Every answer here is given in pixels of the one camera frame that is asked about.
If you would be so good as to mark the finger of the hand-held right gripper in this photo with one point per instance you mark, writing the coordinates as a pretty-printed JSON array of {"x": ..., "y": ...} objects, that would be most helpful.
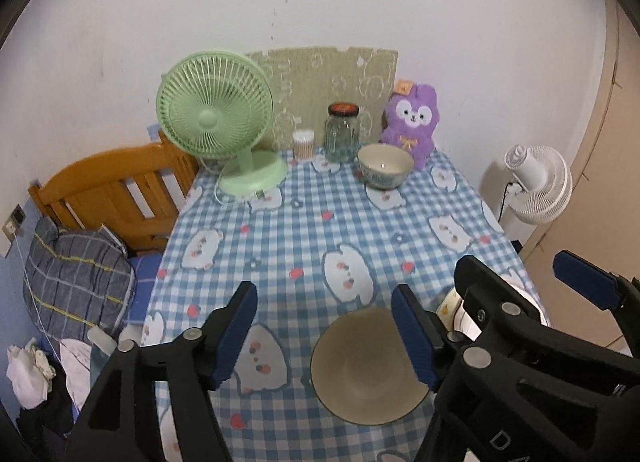
[
  {"x": 495, "y": 302},
  {"x": 585, "y": 282}
]

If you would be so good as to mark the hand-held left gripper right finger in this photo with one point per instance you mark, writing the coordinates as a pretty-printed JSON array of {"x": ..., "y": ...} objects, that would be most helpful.
[{"x": 412, "y": 337}]

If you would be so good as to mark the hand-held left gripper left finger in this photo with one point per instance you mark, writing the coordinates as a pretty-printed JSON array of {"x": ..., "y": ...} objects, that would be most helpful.
[{"x": 235, "y": 337}]

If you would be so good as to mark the white plate with red pattern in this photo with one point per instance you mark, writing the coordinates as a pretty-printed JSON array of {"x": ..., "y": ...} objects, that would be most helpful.
[{"x": 522, "y": 292}]

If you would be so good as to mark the round yellow floral plate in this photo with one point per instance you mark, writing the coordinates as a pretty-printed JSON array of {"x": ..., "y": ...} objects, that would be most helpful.
[{"x": 446, "y": 304}]

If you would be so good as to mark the floral ceramic bowl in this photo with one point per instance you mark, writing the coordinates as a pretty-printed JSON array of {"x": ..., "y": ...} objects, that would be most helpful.
[
  {"x": 365, "y": 372},
  {"x": 385, "y": 172}
]

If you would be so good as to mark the beige door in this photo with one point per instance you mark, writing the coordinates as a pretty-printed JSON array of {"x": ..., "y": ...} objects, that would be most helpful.
[{"x": 600, "y": 182}]

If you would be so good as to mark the white standing fan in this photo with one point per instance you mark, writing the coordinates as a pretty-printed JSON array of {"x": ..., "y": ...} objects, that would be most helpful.
[{"x": 540, "y": 187}]

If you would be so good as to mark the blue bed sheet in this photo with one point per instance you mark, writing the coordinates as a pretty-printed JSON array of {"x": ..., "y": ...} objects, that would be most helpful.
[{"x": 142, "y": 272}]

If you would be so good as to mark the blue checked tablecloth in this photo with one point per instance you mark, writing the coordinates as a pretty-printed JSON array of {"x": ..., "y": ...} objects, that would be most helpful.
[{"x": 300, "y": 222}]

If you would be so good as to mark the white garment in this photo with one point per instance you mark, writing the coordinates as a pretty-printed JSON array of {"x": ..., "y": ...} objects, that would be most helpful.
[{"x": 75, "y": 367}]

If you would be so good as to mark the grey plaid pillow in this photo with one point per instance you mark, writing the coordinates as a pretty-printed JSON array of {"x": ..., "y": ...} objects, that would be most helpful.
[{"x": 75, "y": 272}]

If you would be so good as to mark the purple plush toy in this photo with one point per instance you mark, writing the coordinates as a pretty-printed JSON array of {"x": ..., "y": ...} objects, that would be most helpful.
[{"x": 410, "y": 137}]

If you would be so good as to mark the cotton swab container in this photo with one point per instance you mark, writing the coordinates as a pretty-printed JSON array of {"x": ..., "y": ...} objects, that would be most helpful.
[{"x": 303, "y": 147}]

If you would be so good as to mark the wooden bed headboard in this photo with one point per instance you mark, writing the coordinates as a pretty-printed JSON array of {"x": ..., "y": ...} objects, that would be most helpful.
[{"x": 100, "y": 182}]

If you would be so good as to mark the dark cloth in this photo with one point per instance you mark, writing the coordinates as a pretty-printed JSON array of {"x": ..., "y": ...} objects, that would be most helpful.
[{"x": 45, "y": 427}]

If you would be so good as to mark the white crumpled cloth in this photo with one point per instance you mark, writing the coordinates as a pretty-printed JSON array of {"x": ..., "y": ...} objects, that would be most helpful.
[{"x": 27, "y": 377}]

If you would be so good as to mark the glass jar with dark lid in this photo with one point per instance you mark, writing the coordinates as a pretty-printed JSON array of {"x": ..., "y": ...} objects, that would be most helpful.
[{"x": 342, "y": 137}]

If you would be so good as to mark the green desk fan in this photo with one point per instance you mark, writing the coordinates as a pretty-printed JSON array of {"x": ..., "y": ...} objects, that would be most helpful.
[{"x": 210, "y": 117}]

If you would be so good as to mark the wall socket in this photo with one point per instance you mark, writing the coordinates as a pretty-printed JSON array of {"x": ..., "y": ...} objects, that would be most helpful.
[{"x": 15, "y": 222}]

